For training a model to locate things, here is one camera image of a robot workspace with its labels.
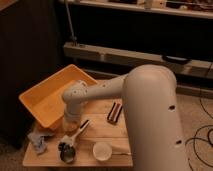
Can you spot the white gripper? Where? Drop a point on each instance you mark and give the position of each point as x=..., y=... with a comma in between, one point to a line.
x=72, y=115

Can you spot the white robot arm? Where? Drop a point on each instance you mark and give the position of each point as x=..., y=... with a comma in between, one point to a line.
x=148, y=94

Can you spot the white paper cup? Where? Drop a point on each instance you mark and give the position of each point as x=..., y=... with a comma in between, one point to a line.
x=102, y=151

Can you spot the yellow plastic bin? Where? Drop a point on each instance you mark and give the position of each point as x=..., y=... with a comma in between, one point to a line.
x=44, y=100

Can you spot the wooden table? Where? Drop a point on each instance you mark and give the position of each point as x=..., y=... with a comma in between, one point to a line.
x=98, y=130

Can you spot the crumpled blue grey cloth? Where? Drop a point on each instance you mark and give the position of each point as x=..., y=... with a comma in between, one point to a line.
x=37, y=139

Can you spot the metal fork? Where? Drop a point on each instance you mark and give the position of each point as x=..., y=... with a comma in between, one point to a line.
x=121, y=153

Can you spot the metal pole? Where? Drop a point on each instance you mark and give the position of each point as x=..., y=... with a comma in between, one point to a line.
x=73, y=38

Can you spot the metal ladle with white handle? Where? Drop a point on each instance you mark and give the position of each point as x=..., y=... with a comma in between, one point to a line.
x=67, y=144

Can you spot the grey metal shelf rail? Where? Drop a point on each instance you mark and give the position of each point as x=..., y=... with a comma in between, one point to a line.
x=131, y=58

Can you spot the upper wall shelf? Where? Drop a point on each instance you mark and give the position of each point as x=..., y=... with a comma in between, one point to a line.
x=152, y=6

